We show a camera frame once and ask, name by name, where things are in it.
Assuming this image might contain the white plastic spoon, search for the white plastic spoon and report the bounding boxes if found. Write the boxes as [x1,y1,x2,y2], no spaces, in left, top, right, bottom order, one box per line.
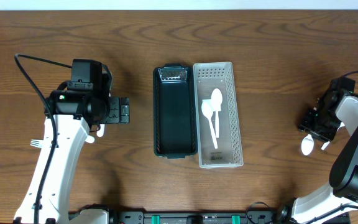
[301,134,314,156]
[211,88,223,138]
[201,102,218,149]
[321,123,345,150]

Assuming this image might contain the white plastic fork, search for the white plastic fork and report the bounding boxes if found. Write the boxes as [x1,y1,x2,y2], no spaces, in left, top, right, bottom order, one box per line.
[30,139,44,149]
[96,124,105,138]
[85,135,95,144]

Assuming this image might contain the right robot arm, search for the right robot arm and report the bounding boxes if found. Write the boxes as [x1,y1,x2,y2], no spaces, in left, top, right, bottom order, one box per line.
[278,76,358,223]

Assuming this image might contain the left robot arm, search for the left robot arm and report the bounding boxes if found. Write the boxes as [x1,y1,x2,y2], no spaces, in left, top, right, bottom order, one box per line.
[13,59,130,223]

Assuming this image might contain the black plastic basket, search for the black plastic basket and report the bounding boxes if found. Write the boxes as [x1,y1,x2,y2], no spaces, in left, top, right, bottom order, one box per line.
[153,63,198,159]

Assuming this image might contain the white label in clear basket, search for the white label in clear basket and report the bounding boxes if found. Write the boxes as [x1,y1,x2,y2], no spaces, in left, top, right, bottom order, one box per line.
[203,99,213,108]

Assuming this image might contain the clear plastic basket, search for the clear plastic basket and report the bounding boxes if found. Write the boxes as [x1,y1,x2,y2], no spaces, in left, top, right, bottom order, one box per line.
[193,62,244,169]

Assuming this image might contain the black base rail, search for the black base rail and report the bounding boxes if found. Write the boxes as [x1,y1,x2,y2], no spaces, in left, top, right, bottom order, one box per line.
[68,202,351,224]

